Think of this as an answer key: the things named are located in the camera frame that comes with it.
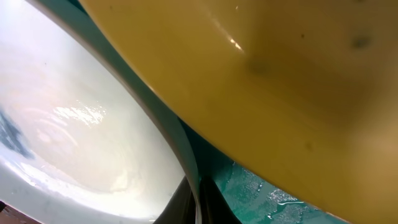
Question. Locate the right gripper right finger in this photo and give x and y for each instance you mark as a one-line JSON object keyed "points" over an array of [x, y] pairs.
{"points": [[214, 208]]}

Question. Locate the light blue plate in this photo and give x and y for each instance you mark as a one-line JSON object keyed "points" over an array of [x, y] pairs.
{"points": [[75, 148]]}

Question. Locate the yellow plate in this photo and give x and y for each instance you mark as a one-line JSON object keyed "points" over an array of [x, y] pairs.
{"points": [[301, 92]]}

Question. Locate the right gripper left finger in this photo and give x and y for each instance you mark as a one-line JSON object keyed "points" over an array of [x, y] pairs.
{"points": [[181, 208]]}

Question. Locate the large teal serving tray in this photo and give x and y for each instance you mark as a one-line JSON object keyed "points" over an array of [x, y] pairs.
{"points": [[251, 198]]}

